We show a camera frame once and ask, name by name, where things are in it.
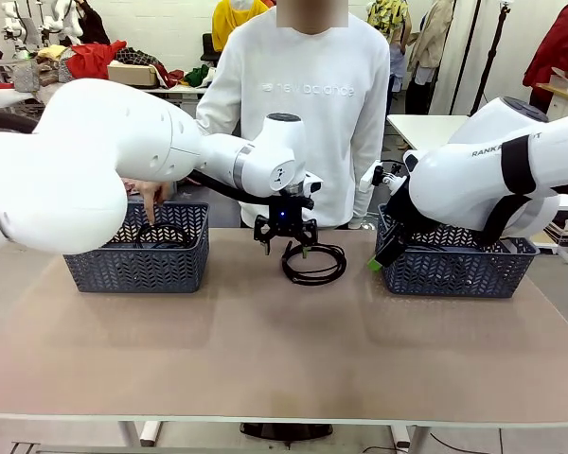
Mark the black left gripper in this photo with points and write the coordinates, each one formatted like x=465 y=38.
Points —
x=286 y=215

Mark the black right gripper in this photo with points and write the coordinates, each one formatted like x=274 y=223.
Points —
x=402 y=210

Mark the person's left forearm white sleeve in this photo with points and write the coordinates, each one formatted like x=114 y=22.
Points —
x=376 y=142

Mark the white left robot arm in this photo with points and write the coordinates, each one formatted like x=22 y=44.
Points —
x=99 y=142

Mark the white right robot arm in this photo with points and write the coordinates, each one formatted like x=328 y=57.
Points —
x=454 y=189

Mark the person's right hand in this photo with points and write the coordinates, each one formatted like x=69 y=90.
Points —
x=154 y=198

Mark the blue-grey plastic basket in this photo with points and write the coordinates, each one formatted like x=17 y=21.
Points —
x=137 y=274
x=454 y=279

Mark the person torso white sweatshirt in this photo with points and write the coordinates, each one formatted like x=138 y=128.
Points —
x=331 y=118

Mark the cluttered white table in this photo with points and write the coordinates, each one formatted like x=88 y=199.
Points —
x=184 y=91

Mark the light blue shirt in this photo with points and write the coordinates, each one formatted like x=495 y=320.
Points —
x=394 y=66

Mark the green cloth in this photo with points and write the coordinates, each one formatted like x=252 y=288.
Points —
x=198 y=75

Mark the white table leg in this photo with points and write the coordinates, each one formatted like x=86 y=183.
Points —
x=407 y=440
x=139 y=432

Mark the black round base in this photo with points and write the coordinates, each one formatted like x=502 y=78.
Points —
x=289 y=430

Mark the black office chair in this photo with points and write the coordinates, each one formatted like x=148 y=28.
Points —
x=208 y=47

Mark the beige hanging coat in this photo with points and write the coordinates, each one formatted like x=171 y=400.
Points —
x=433 y=38

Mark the black stand pole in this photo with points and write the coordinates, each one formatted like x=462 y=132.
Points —
x=492 y=47
x=468 y=47

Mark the yellow garment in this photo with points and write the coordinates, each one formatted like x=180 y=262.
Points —
x=227 y=23

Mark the closed cardboard box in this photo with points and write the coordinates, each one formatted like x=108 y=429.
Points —
x=132 y=73

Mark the yellow floral shirt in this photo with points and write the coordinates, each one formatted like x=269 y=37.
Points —
x=388 y=19

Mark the red cloth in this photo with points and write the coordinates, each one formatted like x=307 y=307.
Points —
x=90 y=61

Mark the person in red jacket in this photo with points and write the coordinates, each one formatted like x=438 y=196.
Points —
x=563 y=42

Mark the masked person black clothes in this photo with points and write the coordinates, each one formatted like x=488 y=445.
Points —
x=94 y=26

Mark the grey patterned bag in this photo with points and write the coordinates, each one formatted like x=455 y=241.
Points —
x=26 y=75

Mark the white humanoid robot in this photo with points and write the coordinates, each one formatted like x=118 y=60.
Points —
x=66 y=19
x=21 y=21

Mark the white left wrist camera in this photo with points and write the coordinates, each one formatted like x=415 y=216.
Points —
x=313 y=183

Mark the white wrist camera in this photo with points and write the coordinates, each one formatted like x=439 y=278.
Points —
x=313 y=183
x=371 y=177

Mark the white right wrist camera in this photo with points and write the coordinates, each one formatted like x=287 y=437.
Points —
x=371 y=177

